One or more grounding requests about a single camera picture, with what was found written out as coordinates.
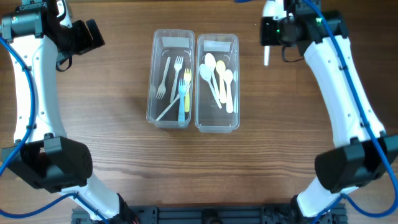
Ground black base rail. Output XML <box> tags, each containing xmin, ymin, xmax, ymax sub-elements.
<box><xmin>70</xmin><ymin>203</ymin><xmax>348</xmax><ymax>224</ymax></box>

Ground white plastic utensil handle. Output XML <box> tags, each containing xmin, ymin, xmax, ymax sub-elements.
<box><xmin>178</xmin><ymin>78</ymin><xmax>187</xmax><ymax>122</ymax></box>

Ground clear white plastic fork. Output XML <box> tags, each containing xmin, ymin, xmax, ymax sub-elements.
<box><xmin>156</xmin><ymin>57</ymin><xmax>171</xmax><ymax>100</ymax></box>

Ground left clear plastic container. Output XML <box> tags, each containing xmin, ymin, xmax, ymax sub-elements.
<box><xmin>146</xmin><ymin>29</ymin><xmax>195</xmax><ymax>129</ymax></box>

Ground translucent white plastic spoon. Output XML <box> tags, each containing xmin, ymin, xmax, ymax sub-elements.
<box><xmin>199</xmin><ymin>64</ymin><xmax>222</xmax><ymax>109</ymax></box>

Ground wide white plastic spoon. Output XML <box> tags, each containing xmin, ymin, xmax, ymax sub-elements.
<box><xmin>224</xmin><ymin>69</ymin><xmax>233</xmax><ymax>113</ymax></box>

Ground cream plastic spoon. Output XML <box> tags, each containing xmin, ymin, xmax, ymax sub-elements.
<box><xmin>264</xmin><ymin>46</ymin><xmax>270</xmax><ymax>66</ymax></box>

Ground yellow plastic spoon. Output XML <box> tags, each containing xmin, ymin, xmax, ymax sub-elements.
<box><xmin>216</xmin><ymin>60</ymin><xmax>226</xmax><ymax>104</ymax></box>

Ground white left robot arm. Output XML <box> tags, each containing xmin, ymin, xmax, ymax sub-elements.
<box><xmin>1</xmin><ymin>0</ymin><xmax>139</xmax><ymax>223</ymax></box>

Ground right clear plastic container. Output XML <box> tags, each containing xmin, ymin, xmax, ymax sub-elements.
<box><xmin>195</xmin><ymin>34</ymin><xmax>240</xmax><ymax>133</ymax></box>

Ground yellow plastic fork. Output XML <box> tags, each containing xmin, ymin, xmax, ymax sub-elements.
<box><xmin>184</xmin><ymin>68</ymin><xmax>192</xmax><ymax>113</ymax></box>

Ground clear plastic container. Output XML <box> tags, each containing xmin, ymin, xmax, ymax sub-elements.
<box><xmin>146</xmin><ymin>29</ymin><xmax>195</xmax><ymax>129</ymax></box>
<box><xmin>195</xmin><ymin>34</ymin><xmax>240</xmax><ymax>133</ymax></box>

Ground slim white plastic fork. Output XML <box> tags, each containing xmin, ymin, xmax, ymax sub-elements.
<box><xmin>156</xmin><ymin>84</ymin><xmax>191</xmax><ymax>121</ymax></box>

